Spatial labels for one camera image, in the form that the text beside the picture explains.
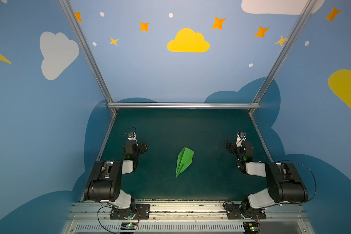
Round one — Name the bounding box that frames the green square paper sheet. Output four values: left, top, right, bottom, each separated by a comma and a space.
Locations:
175, 147, 195, 177

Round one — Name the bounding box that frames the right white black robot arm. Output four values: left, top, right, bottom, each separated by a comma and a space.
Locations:
224, 141, 309, 219

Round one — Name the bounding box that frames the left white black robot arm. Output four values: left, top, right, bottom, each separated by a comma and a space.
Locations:
84, 139, 149, 220

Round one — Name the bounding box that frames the right green circuit board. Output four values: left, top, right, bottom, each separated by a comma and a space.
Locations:
243, 222, 260, 234

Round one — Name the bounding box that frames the green circuit board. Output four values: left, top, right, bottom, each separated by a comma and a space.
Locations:
121, 222, 138, 230
243, 222, 260, 234

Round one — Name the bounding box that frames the left green circuit board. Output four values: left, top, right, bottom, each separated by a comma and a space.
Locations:
121, 222, 138, 230

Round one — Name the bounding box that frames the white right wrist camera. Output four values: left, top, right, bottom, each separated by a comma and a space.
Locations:
235, 132, 246, 147

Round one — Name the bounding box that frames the aluminium left floor rail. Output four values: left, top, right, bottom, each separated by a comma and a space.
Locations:
77, 108, 113, 201

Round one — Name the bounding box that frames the aluminium floor rail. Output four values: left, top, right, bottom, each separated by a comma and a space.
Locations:
249, 113, 293, 202
77, 108, 113, 201

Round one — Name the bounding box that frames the aluminium right floor rail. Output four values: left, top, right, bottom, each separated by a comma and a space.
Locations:
249, 113, 293, 202

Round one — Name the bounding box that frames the aluminium back frame rail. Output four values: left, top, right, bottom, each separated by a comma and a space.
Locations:
107, 102, 260, 109

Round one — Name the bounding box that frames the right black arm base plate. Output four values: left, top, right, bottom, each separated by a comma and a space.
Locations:
223, 203, 267, 220

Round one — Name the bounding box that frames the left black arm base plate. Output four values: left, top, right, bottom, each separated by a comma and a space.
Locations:
109, 204, 150, 220

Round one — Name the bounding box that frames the aluminium left frame post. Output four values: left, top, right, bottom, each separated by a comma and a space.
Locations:
59, 0, 114, 104

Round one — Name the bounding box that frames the aluminium frame post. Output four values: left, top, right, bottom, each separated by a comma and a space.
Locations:
248, 0, 317, 116
59, 0, 114, 104

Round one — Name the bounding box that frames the aluminium right frame post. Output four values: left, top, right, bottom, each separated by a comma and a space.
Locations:
248, 0, 317, 116

